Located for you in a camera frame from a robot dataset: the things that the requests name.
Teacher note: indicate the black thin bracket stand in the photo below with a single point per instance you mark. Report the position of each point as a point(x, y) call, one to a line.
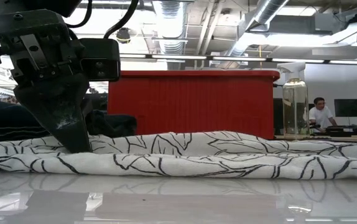
point(276, 85)

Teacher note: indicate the black round ceiling fixture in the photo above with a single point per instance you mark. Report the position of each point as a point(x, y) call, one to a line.
point(123, 35)

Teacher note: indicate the black background desk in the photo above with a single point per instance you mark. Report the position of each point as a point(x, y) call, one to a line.
point(346, 130)

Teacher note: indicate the red plastic laundry bin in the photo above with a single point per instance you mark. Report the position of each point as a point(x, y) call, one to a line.
point(191, 102)

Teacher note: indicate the white grey patterned garment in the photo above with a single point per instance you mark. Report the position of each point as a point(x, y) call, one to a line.
point(197, 155)

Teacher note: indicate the silver ribbed air duct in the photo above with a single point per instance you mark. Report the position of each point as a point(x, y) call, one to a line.
point(170, 46)
point(265, 12)

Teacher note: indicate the red white patterned cloth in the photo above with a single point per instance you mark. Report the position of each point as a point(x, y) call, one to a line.
point(10, 100)

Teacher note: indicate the black computer monitor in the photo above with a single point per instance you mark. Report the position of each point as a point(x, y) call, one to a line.
point(349, 107)
point(277, 115)

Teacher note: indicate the long ceiling light strip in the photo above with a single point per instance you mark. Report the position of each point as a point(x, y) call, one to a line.
point(237, 58)

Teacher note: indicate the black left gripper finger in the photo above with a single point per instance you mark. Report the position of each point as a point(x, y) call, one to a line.
point(87, 109)
point(63, 109)

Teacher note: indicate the clear spray bottle white trigger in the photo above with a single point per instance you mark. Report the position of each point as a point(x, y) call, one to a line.
point(295, 102)

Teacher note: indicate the person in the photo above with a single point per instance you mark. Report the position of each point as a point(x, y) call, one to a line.
point(320, 116)

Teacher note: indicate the blue denim jeans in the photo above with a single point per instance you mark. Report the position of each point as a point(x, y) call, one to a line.
point(4, 121)

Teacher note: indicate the orange wooden desk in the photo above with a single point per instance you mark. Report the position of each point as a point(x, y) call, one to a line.
point(352, 137)

